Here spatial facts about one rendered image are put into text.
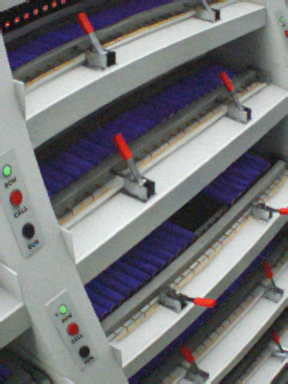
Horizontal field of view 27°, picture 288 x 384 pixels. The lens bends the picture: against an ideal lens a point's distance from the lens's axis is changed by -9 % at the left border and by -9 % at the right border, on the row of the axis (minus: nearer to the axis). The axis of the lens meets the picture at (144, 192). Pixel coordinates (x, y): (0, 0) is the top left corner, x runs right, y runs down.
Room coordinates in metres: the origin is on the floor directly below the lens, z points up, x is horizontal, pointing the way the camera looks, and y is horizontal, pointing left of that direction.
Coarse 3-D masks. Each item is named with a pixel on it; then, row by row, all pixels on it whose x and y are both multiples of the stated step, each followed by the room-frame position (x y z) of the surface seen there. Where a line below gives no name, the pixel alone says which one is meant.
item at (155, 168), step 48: (144, 96) 1.03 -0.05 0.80; (192, 96) 1.03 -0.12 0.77; (240, 96) 1.05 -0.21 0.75; (96, 144) 0.91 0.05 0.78; (144, 144) 0.89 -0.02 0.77; (192, 144) 0.92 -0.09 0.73; (240, 144) 0.95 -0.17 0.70; (48, 192) 0.80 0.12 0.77; (96, 192) 0.82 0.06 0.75; (144, 192) 0.79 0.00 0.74; (192, 192) 0.86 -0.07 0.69; (96, 240) 0.72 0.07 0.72
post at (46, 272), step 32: (0, 32) 0.68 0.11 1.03; (0, 64) 0.67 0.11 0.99; (0, 96) 0.66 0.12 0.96; (0, 128) 0.66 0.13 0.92; (32, 160) 0.68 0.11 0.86; (32, 192) 0.67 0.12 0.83; (0, 224) 0.63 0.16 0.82; (0, 256) 0.62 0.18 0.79; (32, 256) 0.64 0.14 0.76; (64, 256) 0.68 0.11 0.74; (32, 288) 0.63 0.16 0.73; (64, 288) 0.66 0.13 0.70; (32, 320) 0.62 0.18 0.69; (96, 320) 0.68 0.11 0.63; (32, 352) 0.66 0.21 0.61; (64, 352) 0.63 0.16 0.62
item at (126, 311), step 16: (272, 176) 1.07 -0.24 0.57; (256, 192) 1.03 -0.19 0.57; (240, 208) 0.99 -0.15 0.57; (224, 224) 0.95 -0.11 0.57; (240, 224) 0.96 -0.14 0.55; (208, 240) 0.92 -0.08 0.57; (192, 256) 0.88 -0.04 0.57; (176, 272) 0.85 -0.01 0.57; (144, 288) 0.82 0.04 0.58; (128, 304) 0.79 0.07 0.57; (144, 304) 0.80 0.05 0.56; (112, 320) 0.76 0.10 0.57
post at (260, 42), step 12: (276, 0) 1.13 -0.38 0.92; (276, 24) 1.11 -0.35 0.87; (240, 36) 1.16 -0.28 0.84; (252, 36) 1.14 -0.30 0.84; (264, 36) 1.12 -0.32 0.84; (276, 36) 1.10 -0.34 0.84; (240, 48) 1.17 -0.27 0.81; (252, 48) 1.15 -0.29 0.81; (264, 48) 1.12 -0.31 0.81; (276, 48) 1.10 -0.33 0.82; (276, 60) 1.11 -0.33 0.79; (276, 132) 1.15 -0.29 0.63
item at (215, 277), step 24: (264, 144) 1.17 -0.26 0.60; (216, 216) 1.01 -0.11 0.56; (240, 240) 0.94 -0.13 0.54; (264, 240) 0.96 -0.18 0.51; (216, 264) 0.89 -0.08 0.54; (240, 264) 0.90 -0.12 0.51; (192, 288) 0.84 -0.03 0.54; (216, 288) 0.85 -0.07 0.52; (168, 312) 0.79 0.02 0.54; (192, 312) 0.80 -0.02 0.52; (120, 336) 0.75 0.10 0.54; (144, 336) 0.75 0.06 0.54; (168, 336) 0.76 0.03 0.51; (120, 360) 0.68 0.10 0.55; (144, 360) 0.72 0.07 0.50
